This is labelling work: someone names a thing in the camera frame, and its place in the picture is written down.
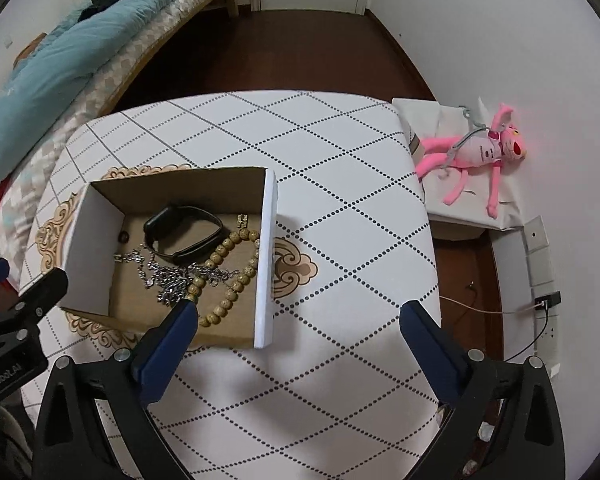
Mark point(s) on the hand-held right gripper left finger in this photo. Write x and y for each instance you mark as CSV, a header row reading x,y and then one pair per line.
x,y
167,345

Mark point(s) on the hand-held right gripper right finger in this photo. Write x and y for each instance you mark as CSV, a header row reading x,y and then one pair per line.
x,y
430,350

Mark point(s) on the white cardboard box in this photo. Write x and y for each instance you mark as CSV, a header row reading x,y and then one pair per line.
x,y
265,285

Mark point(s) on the black smart band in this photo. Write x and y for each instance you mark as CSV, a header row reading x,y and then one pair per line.
x,y
157,222

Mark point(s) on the black charger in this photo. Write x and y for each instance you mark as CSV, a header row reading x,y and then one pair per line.
x,y
547,302

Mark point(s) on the pink plush toy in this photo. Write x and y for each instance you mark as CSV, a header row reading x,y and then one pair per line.
x,y
480,152

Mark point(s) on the bed with blue blanket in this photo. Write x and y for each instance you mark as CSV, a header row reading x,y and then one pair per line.
x,y
95,95

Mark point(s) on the white diamond pattern tablecloth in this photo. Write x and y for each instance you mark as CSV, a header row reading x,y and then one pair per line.
x,y
330,160

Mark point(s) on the light blue duvet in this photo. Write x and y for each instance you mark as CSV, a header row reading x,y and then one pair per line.
x,y
55,60

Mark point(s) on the brown wooden headboard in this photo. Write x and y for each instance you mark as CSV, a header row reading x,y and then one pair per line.
x,y
30,50

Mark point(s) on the white wall socket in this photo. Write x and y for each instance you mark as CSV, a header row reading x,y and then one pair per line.
x,y
547,340

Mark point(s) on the wall switch panel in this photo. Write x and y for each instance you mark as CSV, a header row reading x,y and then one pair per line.
x,y
539,250

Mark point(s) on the wooden bed frame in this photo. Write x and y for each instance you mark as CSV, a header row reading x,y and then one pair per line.
x,y
231,2

